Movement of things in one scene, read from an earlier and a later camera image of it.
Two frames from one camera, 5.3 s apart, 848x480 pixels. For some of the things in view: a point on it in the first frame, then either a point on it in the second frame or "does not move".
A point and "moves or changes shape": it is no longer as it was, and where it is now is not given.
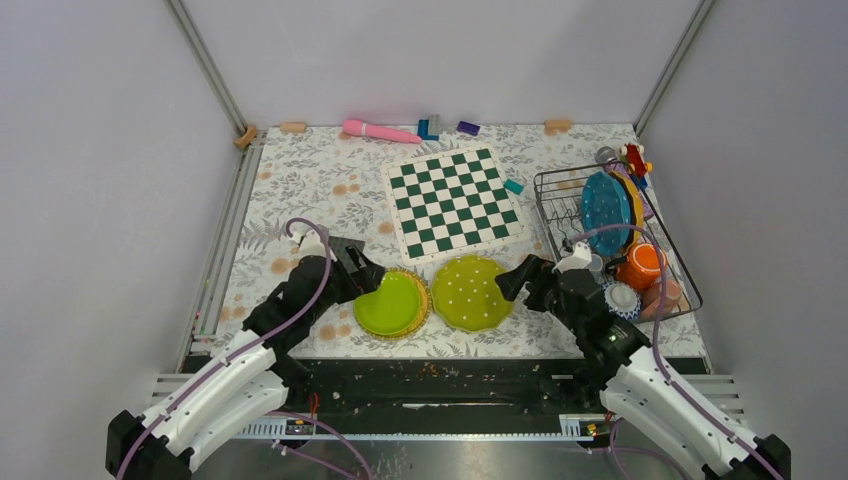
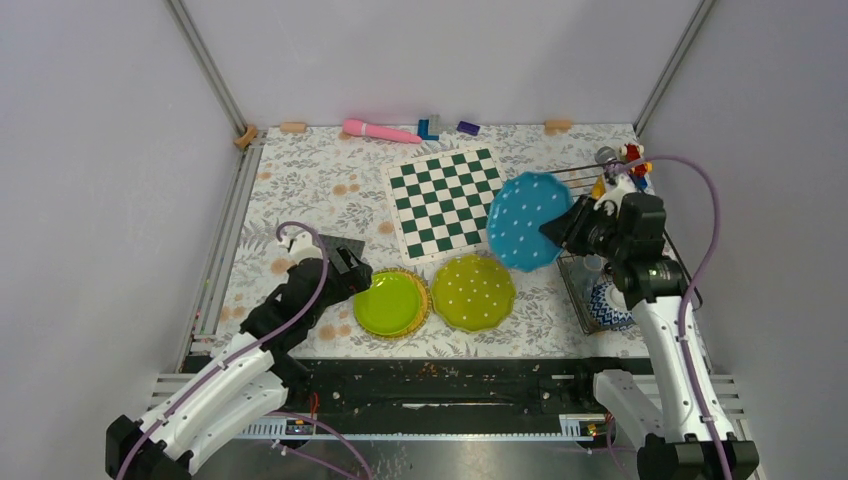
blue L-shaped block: x=423 y=130 does not move
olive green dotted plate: x=466 y=294 does not move
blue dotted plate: x=607 y=204 moves or changes shape
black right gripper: x=538 y=271 to x=566 y=228
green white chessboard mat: x=451 y=203 does not move
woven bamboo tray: x=424 y=311 does not move
